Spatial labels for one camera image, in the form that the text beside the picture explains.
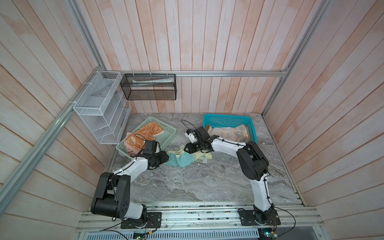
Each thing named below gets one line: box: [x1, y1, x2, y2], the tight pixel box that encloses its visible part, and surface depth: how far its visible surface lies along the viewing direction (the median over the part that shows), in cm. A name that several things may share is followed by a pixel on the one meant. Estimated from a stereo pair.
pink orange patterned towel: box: [124, 122, 164, 156], surface depth 101 cm
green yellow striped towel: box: [165, 145, 213, 168], surface depth 94 cm
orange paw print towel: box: [206, 124, 251, 144], surface depth 107 cm
